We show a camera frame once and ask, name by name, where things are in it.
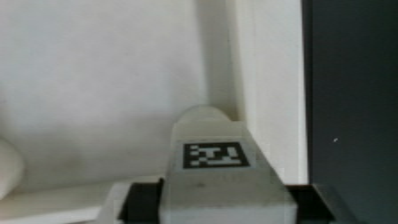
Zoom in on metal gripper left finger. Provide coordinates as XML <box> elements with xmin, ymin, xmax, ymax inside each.
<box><xmin>99</xmin><ymin>178</ymin><xmax>163</xmax><ymax>224</ymax></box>

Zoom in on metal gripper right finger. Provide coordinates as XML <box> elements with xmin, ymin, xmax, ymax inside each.
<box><xmin>286</xmin><ymin>182</ymin><xmax>362</xmax><ymax>224</ymax></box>

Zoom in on white leg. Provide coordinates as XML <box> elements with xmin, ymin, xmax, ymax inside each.
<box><xmin>160</xmin><ymin>106</ymin><xmax>298</xmax><ymax>224</ymax></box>

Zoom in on white square tabletop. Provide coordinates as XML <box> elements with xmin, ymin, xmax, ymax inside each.
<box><xmin>0</xmin><ymin>0</ymin><xmax>309</xmax><ymax>224</ymax></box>

